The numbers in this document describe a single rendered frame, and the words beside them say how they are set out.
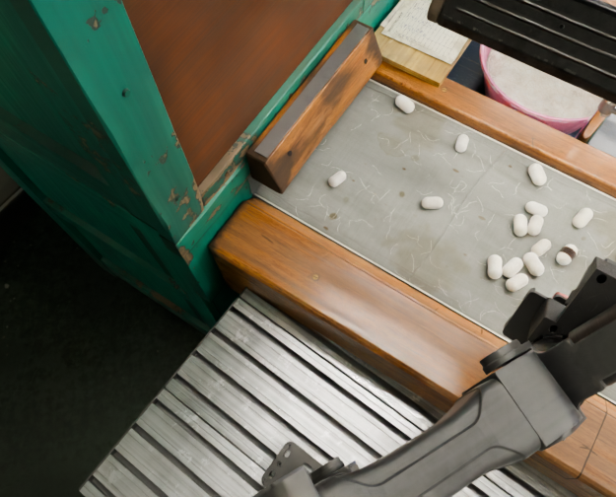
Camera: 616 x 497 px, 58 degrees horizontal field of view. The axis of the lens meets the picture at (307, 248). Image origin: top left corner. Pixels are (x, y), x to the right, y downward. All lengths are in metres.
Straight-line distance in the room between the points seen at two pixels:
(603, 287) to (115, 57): 0.48
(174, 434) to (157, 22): 0.57
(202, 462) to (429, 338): 0.37
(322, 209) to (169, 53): 0.39
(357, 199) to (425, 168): 0.13
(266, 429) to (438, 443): 0.45
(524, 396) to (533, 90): 0.69
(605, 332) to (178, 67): 0.47
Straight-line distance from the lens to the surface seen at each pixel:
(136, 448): 0.89
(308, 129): 0.84
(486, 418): 0.47
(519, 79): 1.09
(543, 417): 0.50
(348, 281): 0.80
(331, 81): 0.86
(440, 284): 0.84
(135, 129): 0.58
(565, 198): 0.96
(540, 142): 0.97
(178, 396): 0.88
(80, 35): 0.48
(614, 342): 0.53
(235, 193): 0.83
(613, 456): 0.84
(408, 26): 1.06
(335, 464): 0.71
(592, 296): 0.59
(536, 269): 0.87
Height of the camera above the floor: 1.52
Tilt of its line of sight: 67 degrees down
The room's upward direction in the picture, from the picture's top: 3 degrees counter-clockwise
